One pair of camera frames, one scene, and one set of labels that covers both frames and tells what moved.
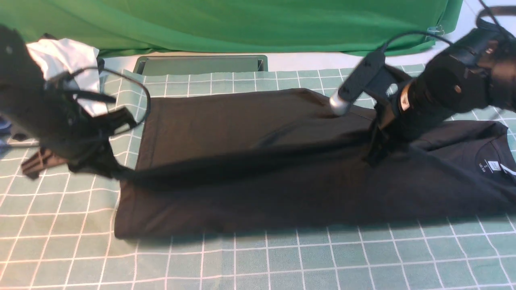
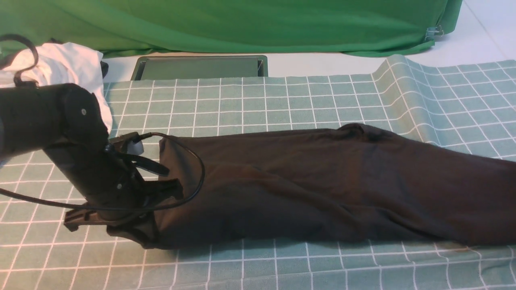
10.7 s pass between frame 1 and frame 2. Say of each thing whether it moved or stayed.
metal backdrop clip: stayed
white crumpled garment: stayed
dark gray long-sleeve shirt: moved
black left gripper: moved
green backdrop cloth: stayed
